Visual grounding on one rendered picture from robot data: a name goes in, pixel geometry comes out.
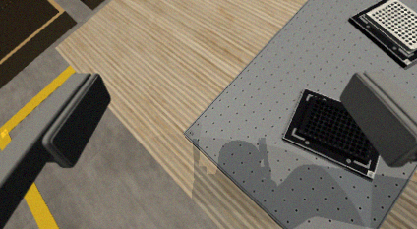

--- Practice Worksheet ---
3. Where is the black plate nest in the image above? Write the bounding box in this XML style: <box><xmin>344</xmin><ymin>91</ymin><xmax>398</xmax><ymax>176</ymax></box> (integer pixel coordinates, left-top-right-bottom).
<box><xmin>348</xmin><ymin>0</ymin><xmax>417</xmax><ymax>68</ymax></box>

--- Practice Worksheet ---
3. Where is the white well plate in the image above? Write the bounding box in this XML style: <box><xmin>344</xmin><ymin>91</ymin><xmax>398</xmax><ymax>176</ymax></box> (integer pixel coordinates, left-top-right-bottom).
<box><xmin>362</xmin><ymin>0</ymin><xmax>417</xmax><ymax>55</ymax></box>

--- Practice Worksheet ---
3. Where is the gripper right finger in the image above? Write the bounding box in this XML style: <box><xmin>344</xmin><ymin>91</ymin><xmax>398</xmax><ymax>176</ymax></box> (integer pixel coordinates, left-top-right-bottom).
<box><xmin>339</xmin><ymin>72</ymin><xmax>417</xmax><ymax>168</ymax></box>

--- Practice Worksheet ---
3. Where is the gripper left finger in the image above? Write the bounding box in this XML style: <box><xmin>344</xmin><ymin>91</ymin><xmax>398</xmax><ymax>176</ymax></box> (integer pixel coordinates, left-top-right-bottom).
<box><xmin>0</xmin><ymin>73</ymin><xmax>111</xmax><ymax>229</ymax></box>

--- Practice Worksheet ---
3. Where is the grey flat base plate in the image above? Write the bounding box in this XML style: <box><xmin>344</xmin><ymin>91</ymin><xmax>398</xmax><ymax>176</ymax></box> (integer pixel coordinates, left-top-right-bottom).
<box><xmin>183</xmin><ymin>0</ymin><xmax>417</xmax><ymax>229</ymax></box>

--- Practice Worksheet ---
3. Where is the black well plate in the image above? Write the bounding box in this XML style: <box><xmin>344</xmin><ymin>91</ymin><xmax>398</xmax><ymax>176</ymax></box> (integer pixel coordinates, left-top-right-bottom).
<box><xmin>295</xmin><ymin>96</ymin><xmax>374</xmax><ymax>165</ymax></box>

